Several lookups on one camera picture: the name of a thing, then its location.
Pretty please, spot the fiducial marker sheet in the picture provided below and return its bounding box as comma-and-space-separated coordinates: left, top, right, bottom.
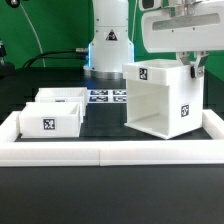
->
87, 89, 126, 103

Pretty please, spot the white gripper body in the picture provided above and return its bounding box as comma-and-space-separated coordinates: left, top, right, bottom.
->
141, 0, 224, 53

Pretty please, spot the white drawer tray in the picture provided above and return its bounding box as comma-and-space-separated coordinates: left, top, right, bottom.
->
35, 87, 88, 115
19, 102, 83, 138

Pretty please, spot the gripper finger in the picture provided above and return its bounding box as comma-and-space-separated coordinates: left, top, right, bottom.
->
179, 52, 191, 65
191, 51, 209, 78

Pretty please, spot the white U-shaped frame fence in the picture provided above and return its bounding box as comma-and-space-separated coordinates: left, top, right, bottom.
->
0, 110, 224, 167

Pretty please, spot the black stand at left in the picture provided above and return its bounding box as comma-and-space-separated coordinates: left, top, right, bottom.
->
0, 40, 15, 77

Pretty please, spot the black cable bundle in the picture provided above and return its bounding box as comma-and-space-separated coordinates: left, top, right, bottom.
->
21, 47, 90, 69

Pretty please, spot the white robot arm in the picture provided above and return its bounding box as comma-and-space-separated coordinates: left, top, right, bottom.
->
84, 0, 224, 79

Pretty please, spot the thin white cable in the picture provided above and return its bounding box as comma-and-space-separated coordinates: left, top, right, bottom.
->
18, 2, 46, 68

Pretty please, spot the white drawer cabinet box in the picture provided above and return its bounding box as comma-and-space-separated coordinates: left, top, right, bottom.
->
123, 59, 204, 139

